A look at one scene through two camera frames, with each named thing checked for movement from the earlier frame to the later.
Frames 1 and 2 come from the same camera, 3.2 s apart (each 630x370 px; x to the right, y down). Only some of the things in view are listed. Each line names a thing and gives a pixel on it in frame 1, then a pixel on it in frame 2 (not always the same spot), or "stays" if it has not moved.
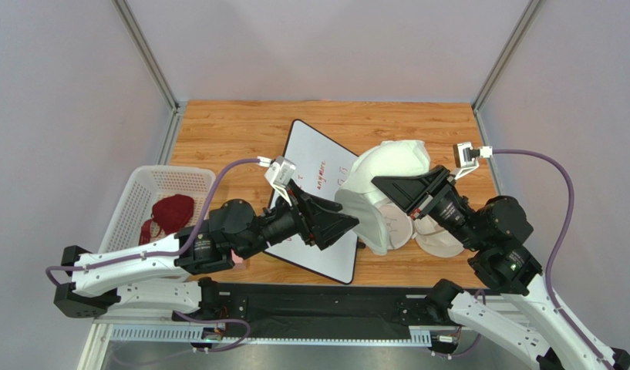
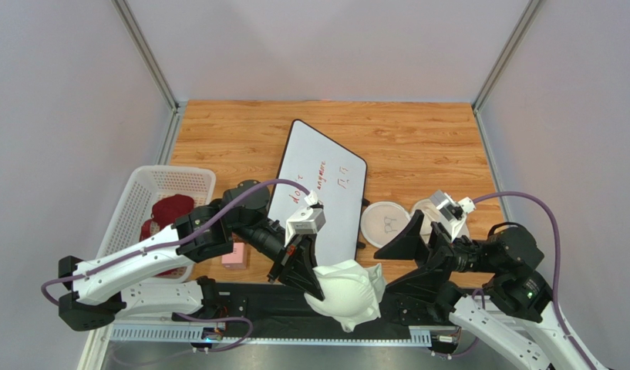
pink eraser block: [239, 263] stays
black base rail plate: [315, 307] stays
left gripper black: [325, 223] → [296, 266]
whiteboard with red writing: [320, 166] stays
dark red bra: [171, 212] stays
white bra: [358, 197] → [353, 293]
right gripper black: [430, 193] → [439, 255]
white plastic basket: [143, 186] stays
